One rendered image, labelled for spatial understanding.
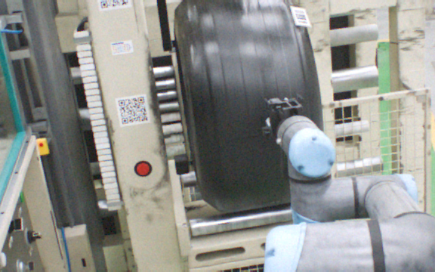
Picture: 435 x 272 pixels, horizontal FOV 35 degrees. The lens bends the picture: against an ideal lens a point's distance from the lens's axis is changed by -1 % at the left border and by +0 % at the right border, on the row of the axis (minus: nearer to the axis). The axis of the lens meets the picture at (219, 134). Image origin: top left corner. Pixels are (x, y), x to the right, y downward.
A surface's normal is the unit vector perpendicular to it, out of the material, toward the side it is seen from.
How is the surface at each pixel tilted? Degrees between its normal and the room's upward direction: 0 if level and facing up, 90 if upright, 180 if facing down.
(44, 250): 90
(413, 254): 47
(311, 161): 83
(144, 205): 90
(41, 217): 90
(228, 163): 99
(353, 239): 21
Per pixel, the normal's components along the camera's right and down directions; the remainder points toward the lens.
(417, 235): 0.33, -0.69
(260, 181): 0.16, 0.69
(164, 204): 0.12, 0.37
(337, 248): -0.14, -0.58
